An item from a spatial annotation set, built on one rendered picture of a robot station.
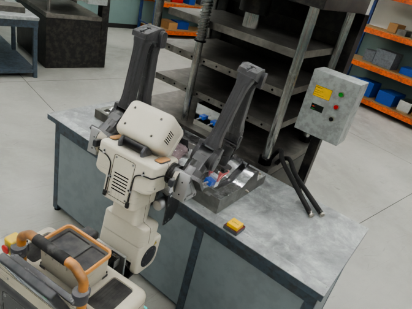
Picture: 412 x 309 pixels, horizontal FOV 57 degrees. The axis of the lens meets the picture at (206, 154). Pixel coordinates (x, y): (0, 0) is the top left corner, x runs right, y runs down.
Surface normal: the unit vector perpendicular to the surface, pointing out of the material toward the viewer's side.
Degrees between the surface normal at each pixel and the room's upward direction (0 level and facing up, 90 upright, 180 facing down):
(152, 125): 48
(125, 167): 82
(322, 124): 90
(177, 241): 90
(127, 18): 90
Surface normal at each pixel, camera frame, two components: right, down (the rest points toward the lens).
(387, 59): -0.76, 0.15
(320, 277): 0.21, -0.86
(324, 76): -0.60, 0.26
